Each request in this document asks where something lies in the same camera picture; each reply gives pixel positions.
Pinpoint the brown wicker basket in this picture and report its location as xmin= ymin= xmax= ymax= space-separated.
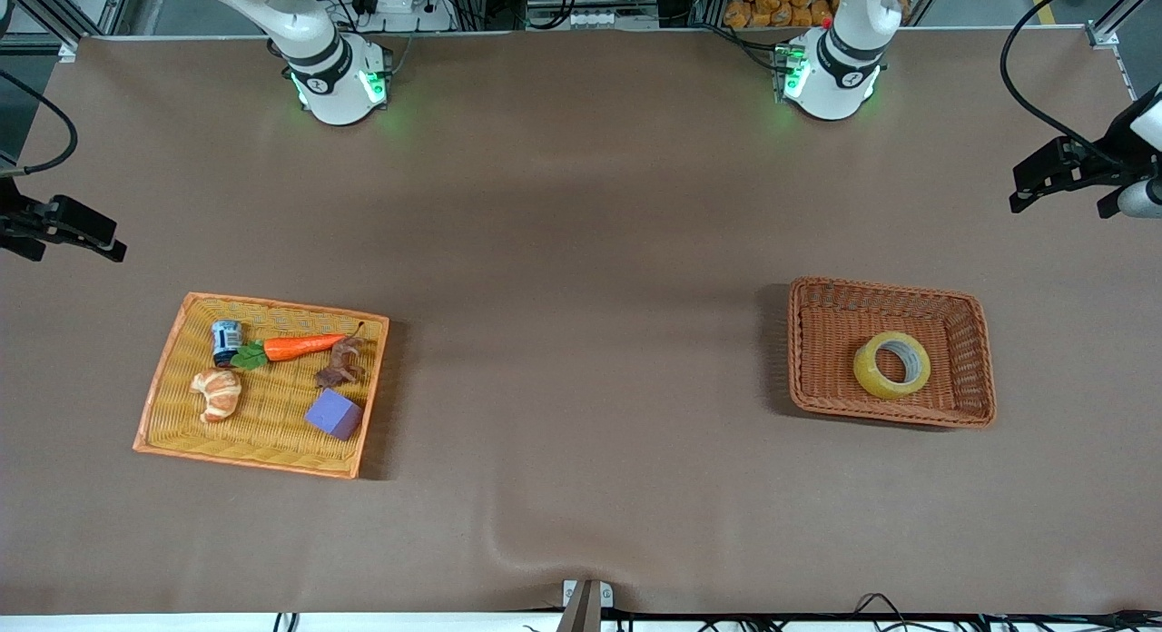
xmin=786 ymin=278 xmax=998 ymax=430

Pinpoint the yellow tape roll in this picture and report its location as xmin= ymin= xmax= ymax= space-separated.
xmin=852 ymin=331 xmax=932 ymax=401

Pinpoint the small blue can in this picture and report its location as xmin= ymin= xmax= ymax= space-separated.
xmin=211 ymin=320 xmax=246 ymax=368

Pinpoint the purple block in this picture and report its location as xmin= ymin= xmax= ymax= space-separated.
xmin=304 ymin=389 xmax=364 ymax=442

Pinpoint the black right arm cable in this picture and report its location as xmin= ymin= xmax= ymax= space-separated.
xmin=0 ymin=69 xmax=79 ymax=175

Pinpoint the orange wicker tray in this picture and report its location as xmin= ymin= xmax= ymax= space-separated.
xmin=133 ymin=291 xmax=391 ymax=480

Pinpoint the toy croissant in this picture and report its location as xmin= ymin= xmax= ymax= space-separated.
xmin=189 ymin=367 xmax=244 ymax=424

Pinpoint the black floor cable bundle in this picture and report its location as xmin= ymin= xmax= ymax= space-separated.
xmin=617 ymin=594 xmax=1162 ymax=632

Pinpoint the metal table edge bracket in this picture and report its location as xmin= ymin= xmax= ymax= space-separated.
xmin=556 ymin=578 xmax=615 ymax=632

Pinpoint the bag of orange breads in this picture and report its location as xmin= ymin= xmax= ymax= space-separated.
xmin=724 ymin=0 xmax=836 ymax=29

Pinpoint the white power strip with plugs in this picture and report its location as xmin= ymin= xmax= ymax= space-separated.
xmin=350 ymin=0 xmax=457 ymax=32

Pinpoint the orange toy carrot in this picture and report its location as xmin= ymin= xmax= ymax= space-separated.
xmin=230 ymin=332 xmax=353 ymax=371

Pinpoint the aluminium frame profile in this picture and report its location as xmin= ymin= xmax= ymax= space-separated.
xmin=1088 ymin=0 xmax=1162 ymax=99
xmin=0 ymin=0 xmax=137 ymax=63

